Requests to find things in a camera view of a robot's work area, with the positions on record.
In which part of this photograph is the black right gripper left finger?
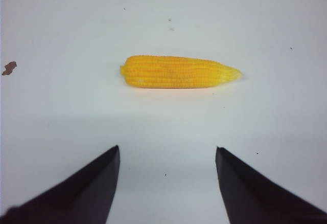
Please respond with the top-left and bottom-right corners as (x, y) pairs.
(7, 146), (120, 223)

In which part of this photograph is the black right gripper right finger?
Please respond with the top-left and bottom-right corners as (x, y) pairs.
(216, 147), (326, 223)

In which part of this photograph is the yellow corn cob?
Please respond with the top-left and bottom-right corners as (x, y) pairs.
(120, 55), (242, 89)

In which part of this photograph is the small brown crumb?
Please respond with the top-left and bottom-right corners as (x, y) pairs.
(2, 61), (17, 76)

